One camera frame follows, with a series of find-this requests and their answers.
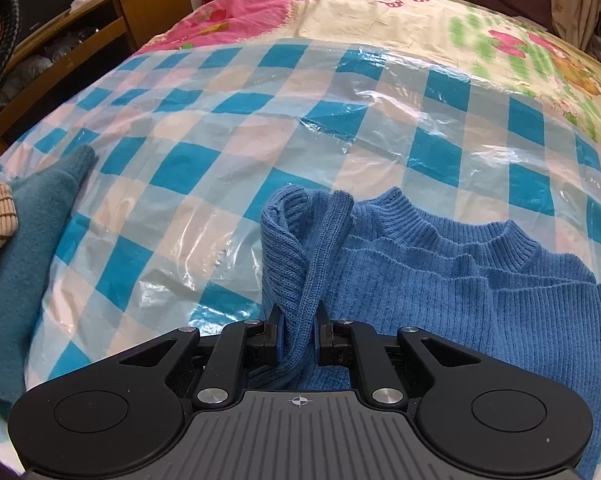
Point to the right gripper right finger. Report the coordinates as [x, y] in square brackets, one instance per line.
[365, 354]

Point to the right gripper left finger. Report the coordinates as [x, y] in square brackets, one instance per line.
[235, 353]

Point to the blue striped knit sweater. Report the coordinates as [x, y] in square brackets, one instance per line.
[385, 262]

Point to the blue checkered plastic sheet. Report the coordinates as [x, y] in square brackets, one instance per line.
[190, 145]

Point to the teal fleece garment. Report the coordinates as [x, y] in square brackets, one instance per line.
[43, 202]

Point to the wooden desk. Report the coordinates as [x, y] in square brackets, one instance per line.
[108, 31]

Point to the pink floral bed quilt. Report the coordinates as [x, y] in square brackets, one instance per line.
[506, 52]

